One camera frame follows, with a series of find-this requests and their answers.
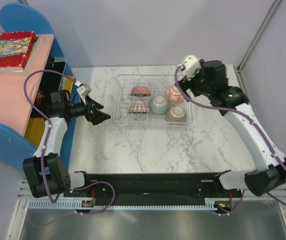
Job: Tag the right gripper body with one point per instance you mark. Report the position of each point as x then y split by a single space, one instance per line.
196 84

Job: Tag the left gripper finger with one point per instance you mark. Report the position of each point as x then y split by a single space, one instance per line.
90 102
99 117

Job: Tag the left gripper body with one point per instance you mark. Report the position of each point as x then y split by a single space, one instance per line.
87 113

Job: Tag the orange floral bowl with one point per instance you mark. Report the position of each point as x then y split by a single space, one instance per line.
174 95

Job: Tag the blue patterned bowl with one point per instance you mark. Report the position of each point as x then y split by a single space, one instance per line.
139 107

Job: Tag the brown patterned bowl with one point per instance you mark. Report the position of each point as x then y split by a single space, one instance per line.
176 116

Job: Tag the pale green bowl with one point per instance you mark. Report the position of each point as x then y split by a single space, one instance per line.
159 105

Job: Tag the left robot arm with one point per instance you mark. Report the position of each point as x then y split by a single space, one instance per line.
45 171

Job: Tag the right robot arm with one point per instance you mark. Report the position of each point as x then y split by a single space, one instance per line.
269 161

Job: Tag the black book on shelf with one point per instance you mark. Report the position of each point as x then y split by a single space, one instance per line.
50 82

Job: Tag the yellow book on shelf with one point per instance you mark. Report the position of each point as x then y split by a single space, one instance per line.
36 124

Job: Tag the blue pink bookshelf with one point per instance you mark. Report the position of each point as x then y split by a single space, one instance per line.
15 110

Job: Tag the beige book under red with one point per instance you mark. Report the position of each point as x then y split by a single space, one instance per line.
33 57

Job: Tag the red illustrated book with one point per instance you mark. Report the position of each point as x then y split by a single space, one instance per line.
15 50

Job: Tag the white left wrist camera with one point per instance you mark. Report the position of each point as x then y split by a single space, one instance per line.
83 90

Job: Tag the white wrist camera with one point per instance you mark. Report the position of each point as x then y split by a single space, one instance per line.
190 64
83 90

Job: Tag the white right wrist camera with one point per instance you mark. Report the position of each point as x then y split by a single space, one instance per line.
190 64

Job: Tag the clear wire dish rack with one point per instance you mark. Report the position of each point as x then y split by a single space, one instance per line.
157 84

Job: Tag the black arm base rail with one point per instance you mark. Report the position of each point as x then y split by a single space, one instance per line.
154 189

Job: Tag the white cable duct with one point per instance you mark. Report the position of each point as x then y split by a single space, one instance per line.
78 204

